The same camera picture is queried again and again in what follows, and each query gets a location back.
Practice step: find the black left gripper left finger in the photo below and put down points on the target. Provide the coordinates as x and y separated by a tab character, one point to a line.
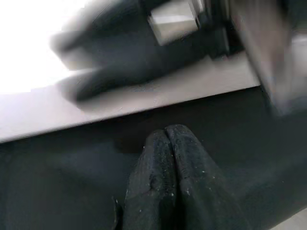
148	191

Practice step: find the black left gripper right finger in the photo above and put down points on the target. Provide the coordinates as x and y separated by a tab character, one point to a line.
204	191

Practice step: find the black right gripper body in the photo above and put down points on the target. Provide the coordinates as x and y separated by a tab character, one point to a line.
211	24

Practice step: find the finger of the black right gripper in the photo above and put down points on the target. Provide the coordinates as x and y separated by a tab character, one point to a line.
120	48
108	83

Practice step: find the white plastic table top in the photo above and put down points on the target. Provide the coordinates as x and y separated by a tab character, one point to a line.
48	115

